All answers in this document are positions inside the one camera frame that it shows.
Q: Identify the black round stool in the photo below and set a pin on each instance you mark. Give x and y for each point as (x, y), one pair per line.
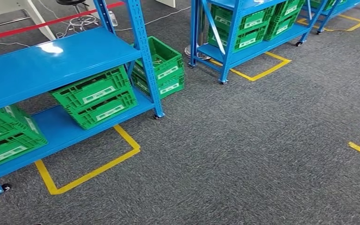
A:
(71, 1)

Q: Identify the blue metal shelf rack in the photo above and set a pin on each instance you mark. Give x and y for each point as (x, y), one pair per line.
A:
(347, 6)
(59, 52)
(231, 37)

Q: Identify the long red barrier belt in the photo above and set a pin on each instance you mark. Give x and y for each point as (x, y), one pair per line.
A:
(43, 24)

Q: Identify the clear plastic bottle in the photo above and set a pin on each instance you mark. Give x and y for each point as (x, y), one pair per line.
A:
(113, 19)

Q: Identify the chrome barrier stanchion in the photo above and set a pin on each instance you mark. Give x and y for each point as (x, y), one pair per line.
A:
(192, 53)

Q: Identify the white desk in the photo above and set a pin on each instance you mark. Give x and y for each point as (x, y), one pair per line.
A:
(167, 3)
(40, 21)

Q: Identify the green open plastic crate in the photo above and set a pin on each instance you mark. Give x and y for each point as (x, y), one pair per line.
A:
(167, 62)

